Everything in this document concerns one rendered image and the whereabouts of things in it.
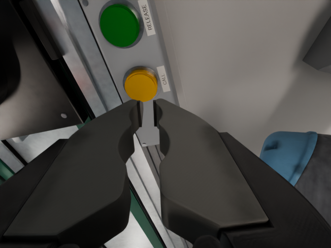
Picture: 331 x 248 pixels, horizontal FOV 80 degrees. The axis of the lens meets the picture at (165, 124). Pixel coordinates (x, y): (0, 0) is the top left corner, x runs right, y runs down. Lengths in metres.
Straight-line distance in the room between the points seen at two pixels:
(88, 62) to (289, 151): 0.25
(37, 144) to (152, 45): 0.31
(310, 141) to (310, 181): 0.04
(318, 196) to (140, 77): 0.21
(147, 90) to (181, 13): 0.14
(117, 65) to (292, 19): 0.26
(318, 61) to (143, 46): 0.26
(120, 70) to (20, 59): 0.11
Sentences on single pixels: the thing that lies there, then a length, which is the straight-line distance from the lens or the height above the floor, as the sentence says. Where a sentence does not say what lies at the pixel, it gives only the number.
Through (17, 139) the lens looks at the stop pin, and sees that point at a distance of 0.38.
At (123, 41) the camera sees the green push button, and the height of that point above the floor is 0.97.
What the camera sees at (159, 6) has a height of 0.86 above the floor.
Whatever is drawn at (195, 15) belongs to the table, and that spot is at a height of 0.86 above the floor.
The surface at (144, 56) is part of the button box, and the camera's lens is 0.25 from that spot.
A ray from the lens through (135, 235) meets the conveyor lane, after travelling 0.67.
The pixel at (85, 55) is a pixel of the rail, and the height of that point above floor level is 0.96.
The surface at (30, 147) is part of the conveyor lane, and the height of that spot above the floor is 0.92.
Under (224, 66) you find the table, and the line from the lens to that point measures 0.37.
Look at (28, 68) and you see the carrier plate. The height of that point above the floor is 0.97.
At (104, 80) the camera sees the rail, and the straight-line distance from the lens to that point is 0.27.
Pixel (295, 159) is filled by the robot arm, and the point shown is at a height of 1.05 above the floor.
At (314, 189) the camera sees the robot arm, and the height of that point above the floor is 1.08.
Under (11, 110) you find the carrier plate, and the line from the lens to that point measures 0.34.
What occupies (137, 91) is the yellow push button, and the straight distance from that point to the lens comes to 0.25.
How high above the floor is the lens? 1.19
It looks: 54 degrees down
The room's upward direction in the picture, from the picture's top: 177 degrees counter-clockwise
